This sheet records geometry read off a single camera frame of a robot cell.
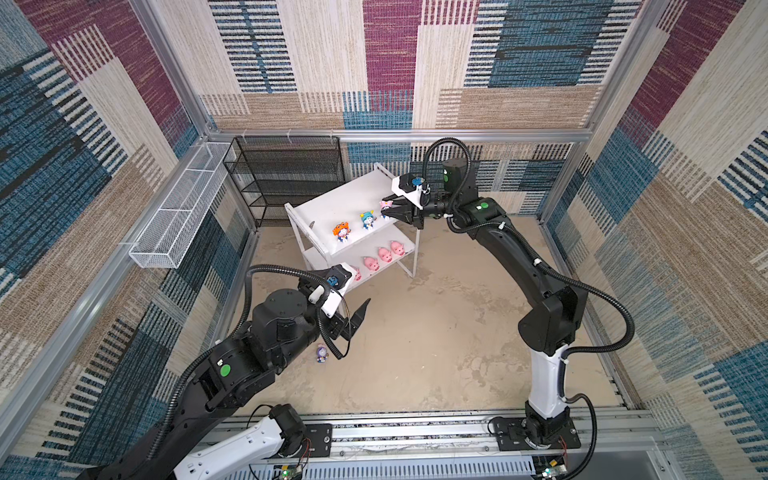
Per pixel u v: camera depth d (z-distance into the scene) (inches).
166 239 27.6
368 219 28.0
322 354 33.6
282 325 16.0
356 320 21.2
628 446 28.8
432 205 26.5
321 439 28.7
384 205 28.7
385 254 34.3
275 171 41.4
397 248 35.1
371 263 33.5
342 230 27.0
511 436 28.7
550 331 19.9
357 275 33.0
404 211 26.9
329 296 18.8
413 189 24.7
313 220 29.4
